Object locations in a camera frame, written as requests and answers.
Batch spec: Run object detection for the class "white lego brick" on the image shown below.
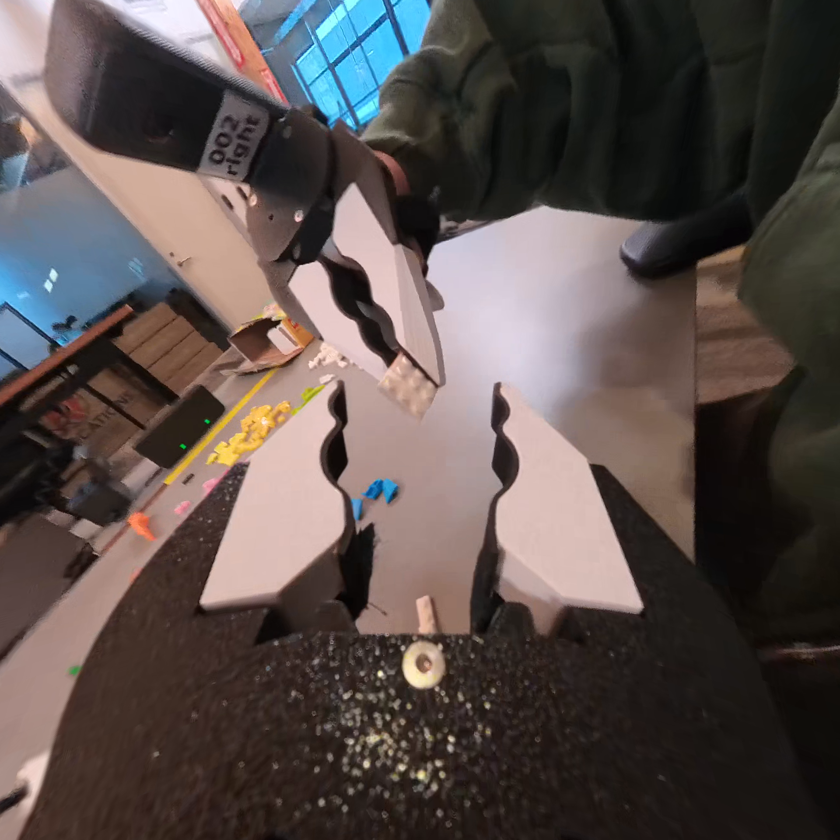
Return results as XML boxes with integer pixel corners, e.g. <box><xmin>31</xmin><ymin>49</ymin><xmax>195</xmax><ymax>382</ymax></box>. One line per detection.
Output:
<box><xmin>378</xmin><ymin>350</ymin><xmax>439</xmax><ymax>421</ymax></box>

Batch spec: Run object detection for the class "large gridded window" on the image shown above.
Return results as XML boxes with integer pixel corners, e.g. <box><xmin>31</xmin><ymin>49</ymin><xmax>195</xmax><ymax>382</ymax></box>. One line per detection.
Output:
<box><xmin>239</xmin><ymin>0</ymin><xmax>432</xmax><ymax>132</ymax></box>

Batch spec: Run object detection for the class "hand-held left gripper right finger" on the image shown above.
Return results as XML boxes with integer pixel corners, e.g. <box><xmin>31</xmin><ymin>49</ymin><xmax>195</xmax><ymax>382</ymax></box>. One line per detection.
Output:
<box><xmin>472</xmin><ymin>382</ymin><xmax>645</xmax><ymax>636</ymax></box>

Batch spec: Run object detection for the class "person's right hand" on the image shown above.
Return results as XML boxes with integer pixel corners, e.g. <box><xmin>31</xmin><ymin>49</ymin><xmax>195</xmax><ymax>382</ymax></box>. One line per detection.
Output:
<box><xmin>373</xmin><ymin>151</ymin><xmax>413</xmax><ymax>199</ymax></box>

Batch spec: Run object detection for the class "wooden table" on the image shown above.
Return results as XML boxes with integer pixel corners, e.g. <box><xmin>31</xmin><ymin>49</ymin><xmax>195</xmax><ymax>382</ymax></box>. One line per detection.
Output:
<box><xmin>0</xmin><ymin>304</ymin><xmax>136</xmax><ymax>408</ymax></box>

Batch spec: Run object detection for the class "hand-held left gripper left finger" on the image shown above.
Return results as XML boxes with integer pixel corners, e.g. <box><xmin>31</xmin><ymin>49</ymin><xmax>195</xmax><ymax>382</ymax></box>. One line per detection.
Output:
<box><xmin>199</xmin><ymin>381</ymin><xmax>360</xmax><ymax>634</ymax></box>

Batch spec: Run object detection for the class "wooden door frame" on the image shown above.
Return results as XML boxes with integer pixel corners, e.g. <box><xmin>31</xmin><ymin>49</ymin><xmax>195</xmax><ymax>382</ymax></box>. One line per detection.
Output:
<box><xmin>197</xmin><ymin>0</ymin><xmax>291</xmax><ymax>107</ymax></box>

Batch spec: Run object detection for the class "stack of cardboard boxes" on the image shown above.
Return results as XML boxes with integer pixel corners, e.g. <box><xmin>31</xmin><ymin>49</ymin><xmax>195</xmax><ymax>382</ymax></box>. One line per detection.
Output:
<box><xmin>85</xmin><ymin>302</ymin><xmax>225</xmax><ymax>398</ymax></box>

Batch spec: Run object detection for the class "pile of white lego pieces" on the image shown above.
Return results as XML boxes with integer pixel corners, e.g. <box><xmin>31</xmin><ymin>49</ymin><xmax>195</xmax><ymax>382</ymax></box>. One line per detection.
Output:
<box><xmin>308</xmin><ymin>344</ymin><xmax>352</xmax><ymax>386</ymax></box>

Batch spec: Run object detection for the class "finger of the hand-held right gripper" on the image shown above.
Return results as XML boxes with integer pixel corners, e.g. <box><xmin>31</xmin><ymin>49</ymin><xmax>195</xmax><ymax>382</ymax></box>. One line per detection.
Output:
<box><xmin>287</xmin><ymin>257</ymin><xmax>400</xmax><ymax>383</ymax></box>
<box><xmin>333</xmin><ymin>182</ymin><xmax>448</xmax><ymax>389</ymax></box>

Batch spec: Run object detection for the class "pile of blue lego pieces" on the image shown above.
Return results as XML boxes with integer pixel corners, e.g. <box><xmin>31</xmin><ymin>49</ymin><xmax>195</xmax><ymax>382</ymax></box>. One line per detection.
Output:
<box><xmin>350</xmin><ymin>478</ymin><xmax>400</xmax><ymax>523</ymax></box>

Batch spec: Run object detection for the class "open cardboard box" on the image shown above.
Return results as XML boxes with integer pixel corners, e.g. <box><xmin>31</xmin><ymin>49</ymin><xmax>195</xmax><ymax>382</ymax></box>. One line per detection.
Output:
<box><xmin>226</xmin><ymin>318</ymin><xmax>315</xmax><ymax>376</ymax></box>

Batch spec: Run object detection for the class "black chair armrest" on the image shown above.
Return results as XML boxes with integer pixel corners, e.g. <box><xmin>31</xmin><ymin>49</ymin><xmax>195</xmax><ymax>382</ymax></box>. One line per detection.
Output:
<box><xmin>620</xmin><ymin>196</ymin><xmax>753</xmax><ymax>280</ymax></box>

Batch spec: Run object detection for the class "dark bag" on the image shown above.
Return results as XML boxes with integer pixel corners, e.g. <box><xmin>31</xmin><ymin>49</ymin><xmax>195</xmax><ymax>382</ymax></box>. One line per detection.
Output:
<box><xmin>62</xmin><ymin>459</ymin><xmax>132</xmax><ymax>526</ymax></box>

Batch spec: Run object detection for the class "pile of yellow lego pieces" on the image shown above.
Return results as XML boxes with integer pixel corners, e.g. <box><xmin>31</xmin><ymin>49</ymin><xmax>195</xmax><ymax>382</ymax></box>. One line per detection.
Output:
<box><xmin>206</xmin><ymin>402</ymin><xmax>293</xmax><ymax>468</ymax></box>

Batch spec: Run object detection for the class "person's right forearm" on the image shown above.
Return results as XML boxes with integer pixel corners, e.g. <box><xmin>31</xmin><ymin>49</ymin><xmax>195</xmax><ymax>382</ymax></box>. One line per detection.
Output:
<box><xmin>361</xmin><ymin>0</ymin><xmax>840</xmax><ymax>223</ymax></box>

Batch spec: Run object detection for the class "black device with green lights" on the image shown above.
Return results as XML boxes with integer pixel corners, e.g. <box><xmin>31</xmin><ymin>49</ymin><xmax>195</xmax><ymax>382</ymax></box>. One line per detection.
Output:
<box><xmin>134</xmin><ymin>385</ymin><xmax>227</xmax><ymax>469</ymax></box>

